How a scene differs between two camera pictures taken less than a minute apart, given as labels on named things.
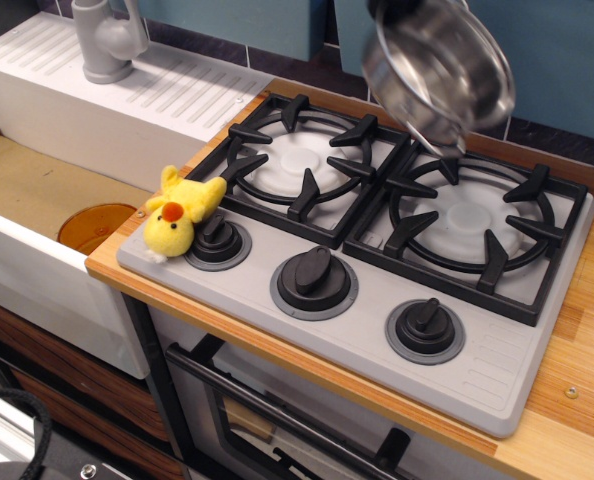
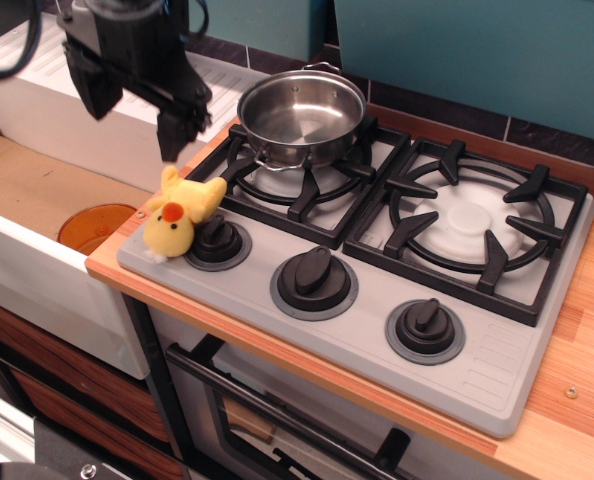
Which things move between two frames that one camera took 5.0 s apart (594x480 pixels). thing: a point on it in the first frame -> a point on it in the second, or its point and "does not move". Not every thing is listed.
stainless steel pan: x=439 y=69 -> x=290 y=116
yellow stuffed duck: x=169 y=227 does not move
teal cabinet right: x=563 y=54 does not move
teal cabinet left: x=296 y=28 does not move
